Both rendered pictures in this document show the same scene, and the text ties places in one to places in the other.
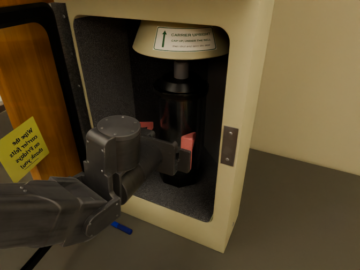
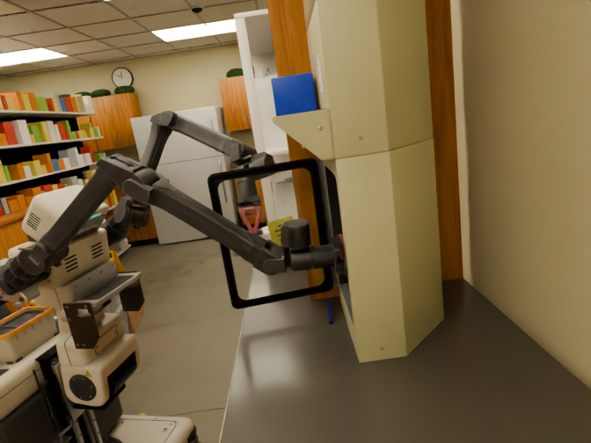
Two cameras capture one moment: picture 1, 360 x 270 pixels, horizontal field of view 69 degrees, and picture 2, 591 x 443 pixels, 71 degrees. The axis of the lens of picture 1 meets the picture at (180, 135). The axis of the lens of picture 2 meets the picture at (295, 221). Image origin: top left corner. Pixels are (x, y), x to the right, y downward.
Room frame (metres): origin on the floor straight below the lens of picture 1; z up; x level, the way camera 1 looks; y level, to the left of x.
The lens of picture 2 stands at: (-0.12, -0.80, 1.50)
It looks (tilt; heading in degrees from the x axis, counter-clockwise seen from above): 14 degrees down; 64
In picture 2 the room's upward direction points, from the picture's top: 8 degrees counter-clockwise
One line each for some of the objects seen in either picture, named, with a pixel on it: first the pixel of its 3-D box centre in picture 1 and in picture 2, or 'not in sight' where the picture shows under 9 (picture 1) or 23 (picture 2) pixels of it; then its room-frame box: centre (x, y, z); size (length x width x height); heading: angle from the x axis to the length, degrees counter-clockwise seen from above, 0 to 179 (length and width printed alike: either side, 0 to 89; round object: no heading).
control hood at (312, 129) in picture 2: not in sight; (300, 135); (0.34, 0.08, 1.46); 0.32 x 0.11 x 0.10; 64
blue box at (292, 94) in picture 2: not in sight; (293, 96); (0.38, 0.16, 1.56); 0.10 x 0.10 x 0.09; 64
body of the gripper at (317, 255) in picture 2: (142, 159); (325, 256); (0.36, 0.06, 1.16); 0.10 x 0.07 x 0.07; 65
